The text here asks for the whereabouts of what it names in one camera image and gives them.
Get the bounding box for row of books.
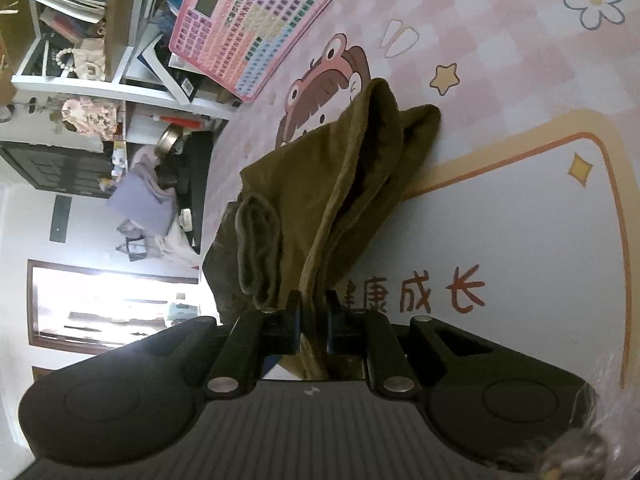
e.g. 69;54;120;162
135;0;202;83

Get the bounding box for pink printed table mat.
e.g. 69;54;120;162
199;0;637;392

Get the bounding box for white shelf unit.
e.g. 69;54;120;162
11;0;232;122

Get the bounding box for beige handbag with pearl handle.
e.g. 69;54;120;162
54;37;107;82

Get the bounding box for round metal tin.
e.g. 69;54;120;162
155;123;185;157

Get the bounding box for pink toy learning tablet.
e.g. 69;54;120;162
168;0;345;102

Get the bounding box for olive brown garment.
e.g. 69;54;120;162
202;77;442;382

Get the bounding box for red pen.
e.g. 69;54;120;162
151;114;204;129

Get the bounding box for pink floral cloth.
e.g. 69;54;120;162
60;96;122;142

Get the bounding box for black cabinet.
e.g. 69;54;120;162
0;140;115;197

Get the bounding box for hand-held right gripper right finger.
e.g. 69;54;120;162
326;290;496;397

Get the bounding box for purple cloth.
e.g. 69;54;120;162
107;144;177;237

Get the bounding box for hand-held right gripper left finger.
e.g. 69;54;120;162
145;290;304;397

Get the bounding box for bright window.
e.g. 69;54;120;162
27;259;202;350

